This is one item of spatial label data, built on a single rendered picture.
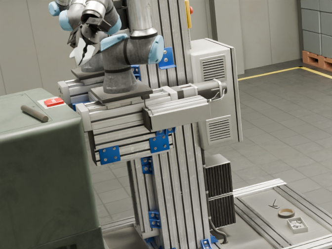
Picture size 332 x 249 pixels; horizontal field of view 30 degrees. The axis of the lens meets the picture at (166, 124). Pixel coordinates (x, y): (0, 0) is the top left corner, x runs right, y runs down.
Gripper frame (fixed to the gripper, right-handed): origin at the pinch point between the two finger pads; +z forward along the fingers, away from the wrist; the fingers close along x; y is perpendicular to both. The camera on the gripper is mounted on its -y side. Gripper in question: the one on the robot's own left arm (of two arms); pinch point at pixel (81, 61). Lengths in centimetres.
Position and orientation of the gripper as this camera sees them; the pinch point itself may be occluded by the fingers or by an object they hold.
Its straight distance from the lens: 200.0
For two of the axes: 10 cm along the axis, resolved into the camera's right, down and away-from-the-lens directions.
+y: -6.5, 3.2, 6.9
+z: -1.7, 8.2, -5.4
